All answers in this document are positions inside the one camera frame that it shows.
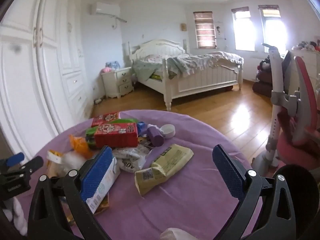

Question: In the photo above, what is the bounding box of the wall poster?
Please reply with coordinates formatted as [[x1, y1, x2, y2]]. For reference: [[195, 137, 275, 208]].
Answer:
[[215, 21, 227, 41]]

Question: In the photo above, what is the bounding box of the yellow white wrapper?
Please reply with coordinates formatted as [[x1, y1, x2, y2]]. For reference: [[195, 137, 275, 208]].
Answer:
[[47, 150, 66, 165]]

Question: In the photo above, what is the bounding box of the flat red box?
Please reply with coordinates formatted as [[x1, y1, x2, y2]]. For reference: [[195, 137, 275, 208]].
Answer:
[[91, 112, 121, 128]]

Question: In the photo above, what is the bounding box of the pale yellow bag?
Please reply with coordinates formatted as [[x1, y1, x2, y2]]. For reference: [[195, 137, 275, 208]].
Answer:
[[135, 144, 194, 197]]

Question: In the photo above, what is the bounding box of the pale cloth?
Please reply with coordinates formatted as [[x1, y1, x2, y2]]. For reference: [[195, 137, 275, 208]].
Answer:
[[159, 227, 191, 240]]

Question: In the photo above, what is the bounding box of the green printed bag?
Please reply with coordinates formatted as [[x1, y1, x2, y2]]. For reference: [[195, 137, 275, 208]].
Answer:
[[86, 126, 99, 148]]

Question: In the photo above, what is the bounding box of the white wooden bed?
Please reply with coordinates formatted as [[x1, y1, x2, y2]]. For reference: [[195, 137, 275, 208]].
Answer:
[[128, 39, 244, 112]]

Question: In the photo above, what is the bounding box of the floral quilt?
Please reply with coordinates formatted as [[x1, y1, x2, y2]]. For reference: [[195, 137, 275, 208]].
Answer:
[[132, 51, 244, 78]]

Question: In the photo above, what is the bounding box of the bright window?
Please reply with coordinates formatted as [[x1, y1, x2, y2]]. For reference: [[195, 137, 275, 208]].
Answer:
[[258, 4, 287, 56], [231, 6, 256, 52]]

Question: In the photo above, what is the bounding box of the orange packet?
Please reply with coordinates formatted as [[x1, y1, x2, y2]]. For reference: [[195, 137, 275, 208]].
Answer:
[[68, 134, 93, 159]]

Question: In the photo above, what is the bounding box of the white dresser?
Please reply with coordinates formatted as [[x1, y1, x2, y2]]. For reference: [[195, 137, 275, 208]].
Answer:
[[292, 48, 320, 91]]

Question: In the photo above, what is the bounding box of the purple tablecloth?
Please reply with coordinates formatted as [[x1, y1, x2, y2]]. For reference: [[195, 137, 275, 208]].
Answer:
[[15, 109, 263, 240]]

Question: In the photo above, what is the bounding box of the white wardrobe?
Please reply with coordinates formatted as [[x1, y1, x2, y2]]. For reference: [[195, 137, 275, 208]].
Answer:
[[0, 0, 98, 156]]

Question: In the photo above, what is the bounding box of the row of plush toys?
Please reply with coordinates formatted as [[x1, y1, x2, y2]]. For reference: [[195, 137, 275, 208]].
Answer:
[[291, 39, 320, 52]]

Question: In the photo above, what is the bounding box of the pile of dark cushions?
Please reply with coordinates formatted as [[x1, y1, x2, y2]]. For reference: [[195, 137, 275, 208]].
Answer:
[[252, 57, 274, 97]]

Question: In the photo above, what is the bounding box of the white round cap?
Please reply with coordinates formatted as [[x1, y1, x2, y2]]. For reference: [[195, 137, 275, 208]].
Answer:
[[160, 124, 176, 139]]

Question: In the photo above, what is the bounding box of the white air conditioner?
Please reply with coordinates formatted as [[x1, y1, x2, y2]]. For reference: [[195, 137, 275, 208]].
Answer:
[[89, 1, 127, 23]]

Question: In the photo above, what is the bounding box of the person's left hand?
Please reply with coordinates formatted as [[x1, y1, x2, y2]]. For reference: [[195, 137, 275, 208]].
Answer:
[[3, 196, 28, 236]]

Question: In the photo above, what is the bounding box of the white tissue packet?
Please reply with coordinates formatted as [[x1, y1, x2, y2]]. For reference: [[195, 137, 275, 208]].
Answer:
[[85, 156, 121, 214]]

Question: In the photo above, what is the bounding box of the window with brown blind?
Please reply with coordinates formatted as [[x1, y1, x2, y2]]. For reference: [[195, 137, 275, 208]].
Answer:
[[193, 11, 217, 49]]

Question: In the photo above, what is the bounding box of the white nightstand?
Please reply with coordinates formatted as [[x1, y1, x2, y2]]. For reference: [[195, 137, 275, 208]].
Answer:
[[100, 67, 134, 99]]

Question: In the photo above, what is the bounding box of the purple spray bottle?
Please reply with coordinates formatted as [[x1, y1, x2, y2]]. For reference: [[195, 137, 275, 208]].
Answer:
[[147, 124, 165, 147]]

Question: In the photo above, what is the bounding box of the large red box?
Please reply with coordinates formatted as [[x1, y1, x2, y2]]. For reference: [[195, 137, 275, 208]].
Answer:
[[94, 122, 139, 149]]

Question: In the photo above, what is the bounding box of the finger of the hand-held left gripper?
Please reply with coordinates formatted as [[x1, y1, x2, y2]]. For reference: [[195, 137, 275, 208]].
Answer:
[[17, 156, 44, 178], [6, 152, 25, 168]]

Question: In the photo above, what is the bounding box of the white cotton wad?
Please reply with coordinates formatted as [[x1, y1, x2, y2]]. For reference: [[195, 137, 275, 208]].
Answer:
[[59, 151, 87, 177]]

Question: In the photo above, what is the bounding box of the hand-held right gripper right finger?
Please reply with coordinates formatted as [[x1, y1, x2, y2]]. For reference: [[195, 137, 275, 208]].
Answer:
[[212, 144, 297, 240]]

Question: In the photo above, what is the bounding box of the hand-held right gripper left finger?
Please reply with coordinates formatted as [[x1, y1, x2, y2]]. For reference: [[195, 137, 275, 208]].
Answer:
[[27, 146, 114, 240]]

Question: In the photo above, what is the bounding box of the white printed plastic wrapper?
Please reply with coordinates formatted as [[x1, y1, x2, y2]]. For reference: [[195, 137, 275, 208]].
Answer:
[[112, 146, 153, 173]]

